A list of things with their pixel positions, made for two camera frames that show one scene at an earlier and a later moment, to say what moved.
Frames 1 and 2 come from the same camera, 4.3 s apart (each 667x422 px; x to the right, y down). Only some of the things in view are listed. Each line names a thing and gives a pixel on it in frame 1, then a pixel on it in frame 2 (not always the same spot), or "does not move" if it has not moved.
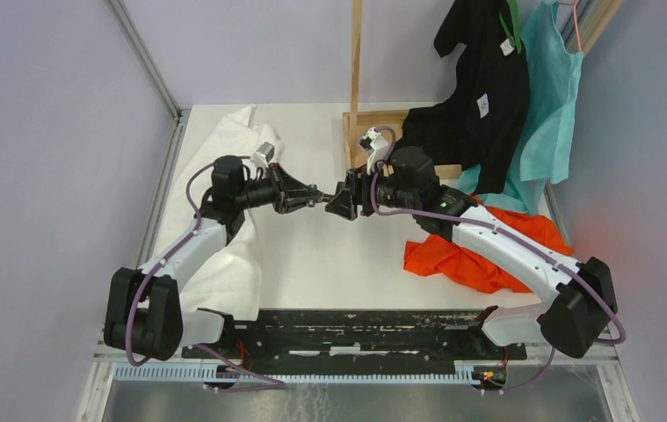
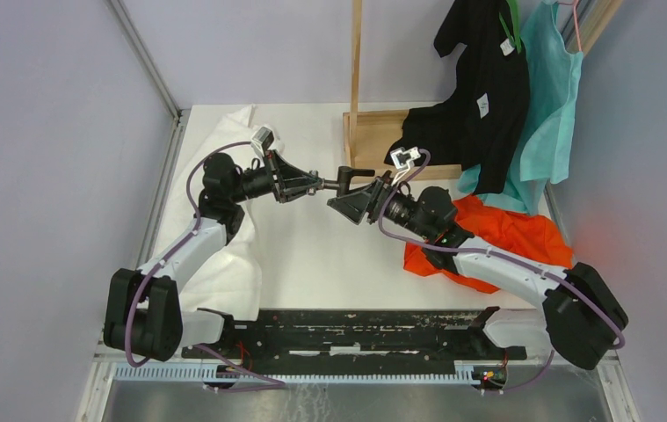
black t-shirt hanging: (482, 125) does not move
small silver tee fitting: (315, 195) to (318, 182)
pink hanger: (574, 3) does not move
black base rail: (398, 339) does not move
